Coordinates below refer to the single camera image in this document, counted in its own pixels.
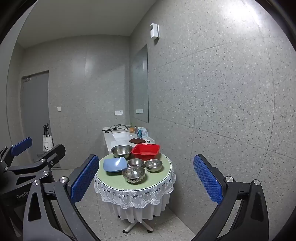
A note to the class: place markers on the grey door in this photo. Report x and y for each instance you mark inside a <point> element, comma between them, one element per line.
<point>34,109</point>

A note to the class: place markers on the medium steel bowl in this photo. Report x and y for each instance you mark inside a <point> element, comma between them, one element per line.
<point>133,174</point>

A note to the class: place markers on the brown cloth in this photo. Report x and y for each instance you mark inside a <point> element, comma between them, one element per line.
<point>137,141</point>

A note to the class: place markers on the white wall device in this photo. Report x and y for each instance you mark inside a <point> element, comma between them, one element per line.
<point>154,31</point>

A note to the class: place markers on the white sink counter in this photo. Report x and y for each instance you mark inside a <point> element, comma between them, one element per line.
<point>111,139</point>

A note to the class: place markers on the red square plastic basin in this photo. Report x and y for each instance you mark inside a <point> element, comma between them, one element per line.
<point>145,151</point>

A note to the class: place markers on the blue square plate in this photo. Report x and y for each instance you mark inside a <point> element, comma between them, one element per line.
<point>114,165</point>

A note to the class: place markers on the door closer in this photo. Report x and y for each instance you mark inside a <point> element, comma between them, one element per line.
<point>26,78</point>

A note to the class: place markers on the black tripod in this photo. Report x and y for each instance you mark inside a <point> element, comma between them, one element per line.
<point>47,129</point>

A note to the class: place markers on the clear plastic bag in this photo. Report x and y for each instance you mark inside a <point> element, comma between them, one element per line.
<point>141,133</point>

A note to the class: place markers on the wall mirror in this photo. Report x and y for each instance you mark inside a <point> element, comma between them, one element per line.
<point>140,88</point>

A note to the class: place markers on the small steel bowl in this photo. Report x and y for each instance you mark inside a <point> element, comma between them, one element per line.
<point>136,162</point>
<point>153,165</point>

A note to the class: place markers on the large steel bowl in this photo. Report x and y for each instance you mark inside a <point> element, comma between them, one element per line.
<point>121,151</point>

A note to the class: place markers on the white wall outlet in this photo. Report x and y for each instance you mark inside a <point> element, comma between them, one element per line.
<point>118,112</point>

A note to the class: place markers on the white shopping bag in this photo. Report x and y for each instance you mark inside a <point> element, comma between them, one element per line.
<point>47,143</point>

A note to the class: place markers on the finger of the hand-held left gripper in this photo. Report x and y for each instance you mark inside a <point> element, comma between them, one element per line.
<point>55,154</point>
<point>22,144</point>

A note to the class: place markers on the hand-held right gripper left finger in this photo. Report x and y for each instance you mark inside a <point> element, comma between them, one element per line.
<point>85,178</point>

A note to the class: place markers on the green round table mat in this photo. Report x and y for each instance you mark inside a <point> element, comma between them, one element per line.
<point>159,177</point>

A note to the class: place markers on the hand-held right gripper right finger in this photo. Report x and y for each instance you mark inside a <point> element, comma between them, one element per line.
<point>208,178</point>

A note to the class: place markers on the white table base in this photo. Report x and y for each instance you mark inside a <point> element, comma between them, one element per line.
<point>136,226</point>

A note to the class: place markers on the round table with lace cloth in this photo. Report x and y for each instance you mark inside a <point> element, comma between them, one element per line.
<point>134,199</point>

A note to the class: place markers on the small orange container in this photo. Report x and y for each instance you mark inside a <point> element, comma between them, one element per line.
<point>132,129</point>

